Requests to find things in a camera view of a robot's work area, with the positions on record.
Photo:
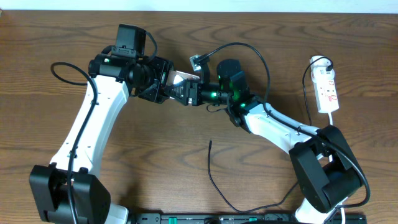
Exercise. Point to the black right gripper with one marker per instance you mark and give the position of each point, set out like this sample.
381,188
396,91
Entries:
186,94

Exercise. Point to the white power strip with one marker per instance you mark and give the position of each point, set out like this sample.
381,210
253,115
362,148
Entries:
323,78

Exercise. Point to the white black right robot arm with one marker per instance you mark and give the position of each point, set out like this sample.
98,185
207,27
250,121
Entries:
326,169

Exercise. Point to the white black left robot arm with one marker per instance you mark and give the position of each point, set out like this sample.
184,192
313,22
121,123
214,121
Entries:
68,189

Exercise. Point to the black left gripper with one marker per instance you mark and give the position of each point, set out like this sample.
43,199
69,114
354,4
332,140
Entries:
156,92

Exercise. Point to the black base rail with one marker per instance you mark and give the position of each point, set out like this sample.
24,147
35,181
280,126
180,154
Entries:
156,218

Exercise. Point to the Galaxy S25 Ultra smartphone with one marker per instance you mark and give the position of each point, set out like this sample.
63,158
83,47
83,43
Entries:
175,77

